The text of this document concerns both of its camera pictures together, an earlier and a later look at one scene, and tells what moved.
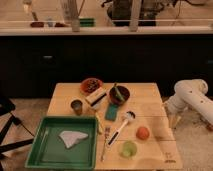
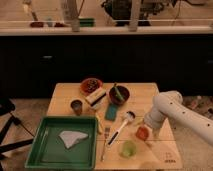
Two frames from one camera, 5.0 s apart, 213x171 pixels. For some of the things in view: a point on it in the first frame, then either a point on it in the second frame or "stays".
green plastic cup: x=129 y=149 stays
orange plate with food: x=88 y=85 stays
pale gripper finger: x=166 y=109 to x=141 y=122
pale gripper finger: x=175 y=120 to x=156 y=133
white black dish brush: x=129 y=116 stays
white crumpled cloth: x=71 y=137 stays
